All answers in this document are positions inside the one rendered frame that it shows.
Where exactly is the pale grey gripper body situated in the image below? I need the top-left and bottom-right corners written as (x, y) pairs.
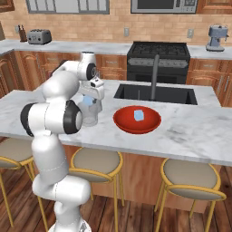
top-left (79, 85), bottom-right (106, 102)

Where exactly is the pale blue ice cube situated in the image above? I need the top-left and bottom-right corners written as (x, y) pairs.
top-left (133, 109), bottom-right (145, 122)
top-left (83, 95), bottom-right (95, 106)

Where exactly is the clear glass cup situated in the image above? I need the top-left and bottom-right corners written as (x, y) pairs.
top-left (76, 93), bottom-right (102, 128)

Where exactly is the red bowl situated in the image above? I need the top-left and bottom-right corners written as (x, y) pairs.
top-left (112, 105), bottom-right (162, 135)

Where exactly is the dark grey tap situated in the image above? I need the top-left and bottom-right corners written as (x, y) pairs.
top-left (150, 53), bottom-right (160, 102)

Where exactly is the wooden base cupboards run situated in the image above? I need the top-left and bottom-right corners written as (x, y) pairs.
top-left (185, 57), bottom-right (232, 109)
top-left (0, 50), bottom-right (128, 99)

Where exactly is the yellow framed beige stool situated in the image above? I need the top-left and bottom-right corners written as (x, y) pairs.
top-left (153, 157), bottom-right (227, 232)
top-left (69, 147), bottom-right (126, 232)
top-left (0, 137), bottom-right (50, 232)

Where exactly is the black stove with oven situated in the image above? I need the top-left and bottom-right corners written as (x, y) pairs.
top-left (126, 41), bottom-right (191, 85)

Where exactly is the grey toaster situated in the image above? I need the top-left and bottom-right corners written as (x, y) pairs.
top-left (26, 28), bottom-right (53, 46)

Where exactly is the black sink basin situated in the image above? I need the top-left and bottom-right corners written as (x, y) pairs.
top-left (113, 82), bottom-right (198, 106)

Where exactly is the brown knife block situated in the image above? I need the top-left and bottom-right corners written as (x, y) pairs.
top-left (17, 24), bottom-right (28, 43)

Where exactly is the grey framed window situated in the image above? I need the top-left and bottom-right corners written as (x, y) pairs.
top-left (25, 0), bottom-right (111, 15)

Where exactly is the wooden island panel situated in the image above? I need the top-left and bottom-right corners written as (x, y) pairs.
top-left (59, 144), bottom-right (223, 214)

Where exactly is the silver microwave oven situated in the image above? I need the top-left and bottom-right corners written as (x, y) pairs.
top-left (130, 0), bottom-right (199, 15)

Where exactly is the grey blue coffee machine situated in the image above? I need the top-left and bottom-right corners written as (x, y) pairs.
top-left (205, 24), bottom-right (230, 53)

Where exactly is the wooden wall cupboard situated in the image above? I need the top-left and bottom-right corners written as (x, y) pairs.
top-left (0, 0), bottom-right (15, 14)
top-left (196, 0), bottom-right (232, 15)

